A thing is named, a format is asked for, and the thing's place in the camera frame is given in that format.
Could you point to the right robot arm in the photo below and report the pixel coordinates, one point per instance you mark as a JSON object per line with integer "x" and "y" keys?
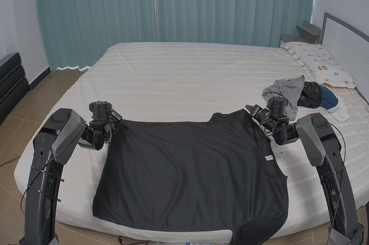
{"x": 334, "y": 180}

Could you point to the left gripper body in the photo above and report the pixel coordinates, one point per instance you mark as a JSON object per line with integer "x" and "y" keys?
{"x": 115, "y": 118}

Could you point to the white garment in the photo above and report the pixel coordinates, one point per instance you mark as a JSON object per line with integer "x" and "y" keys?
{"x": 341, "y": 112}

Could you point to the black printed garment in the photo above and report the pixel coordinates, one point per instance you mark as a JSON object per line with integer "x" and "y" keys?
{"x": 311, "y": 95}

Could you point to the grey bedside table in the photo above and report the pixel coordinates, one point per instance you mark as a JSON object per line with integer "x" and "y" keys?
{"x": 308, "y": 32}

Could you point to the grey garment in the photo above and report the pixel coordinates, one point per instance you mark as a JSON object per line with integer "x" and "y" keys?
{"x": 288, "y": 88}

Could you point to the black chest of drawers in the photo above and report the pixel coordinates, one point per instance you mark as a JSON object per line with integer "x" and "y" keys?
{"x": 11, "y": 85}

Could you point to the black T-shirt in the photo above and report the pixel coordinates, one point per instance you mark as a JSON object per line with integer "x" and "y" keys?
{"x": 184, "y": 169}

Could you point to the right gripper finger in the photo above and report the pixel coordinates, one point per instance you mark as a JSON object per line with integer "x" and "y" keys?
{"x": 249, "y": 108}

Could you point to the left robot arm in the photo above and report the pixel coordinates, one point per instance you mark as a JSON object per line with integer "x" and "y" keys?
{"x": 43, "y": 180}

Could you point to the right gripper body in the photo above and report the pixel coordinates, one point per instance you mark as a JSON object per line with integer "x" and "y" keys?
{"x": 261, "y": 115}

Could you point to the bed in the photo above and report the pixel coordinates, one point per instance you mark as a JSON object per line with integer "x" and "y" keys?
{"x": 187, "y": 74}

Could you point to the dark blue garment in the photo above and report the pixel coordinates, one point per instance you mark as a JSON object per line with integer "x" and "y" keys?
{"x": 328, "y": 98}

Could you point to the white printed pillow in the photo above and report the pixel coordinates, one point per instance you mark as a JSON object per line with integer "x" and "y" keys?
{"x": 320, "y": 61}

